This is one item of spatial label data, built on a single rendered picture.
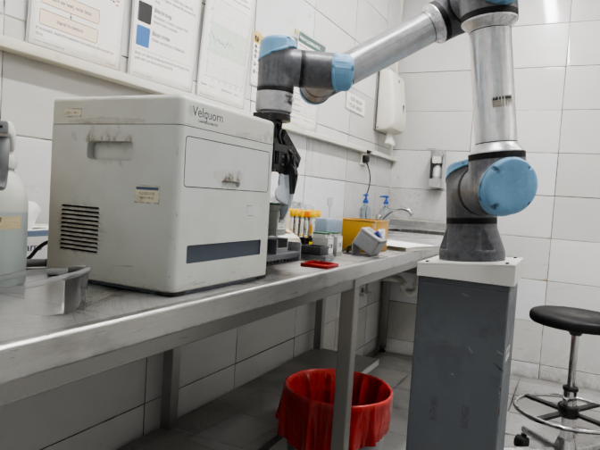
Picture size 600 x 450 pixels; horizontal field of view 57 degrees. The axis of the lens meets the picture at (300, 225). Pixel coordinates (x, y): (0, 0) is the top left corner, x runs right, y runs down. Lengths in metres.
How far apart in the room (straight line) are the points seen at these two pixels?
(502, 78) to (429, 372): 0.66
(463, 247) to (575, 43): 2.67
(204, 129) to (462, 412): 0.85
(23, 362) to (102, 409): 1.14
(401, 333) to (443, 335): 2.63
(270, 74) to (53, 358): 0.70
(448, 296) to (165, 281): 0.69
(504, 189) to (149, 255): 0.70
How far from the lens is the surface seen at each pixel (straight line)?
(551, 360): 3.82
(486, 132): 1.22
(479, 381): 1.33
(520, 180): 1.20
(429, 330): 1.32
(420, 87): 3.92
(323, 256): 1.40
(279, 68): 1.14
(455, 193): 1.31
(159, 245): 0.85
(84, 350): 0.69
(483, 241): 1.33
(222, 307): 0.89
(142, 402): 1.89
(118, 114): 0.92
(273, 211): 1.14
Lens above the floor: 1.04
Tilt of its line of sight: 3 degrees down
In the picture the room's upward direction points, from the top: 4 degrees clockwise
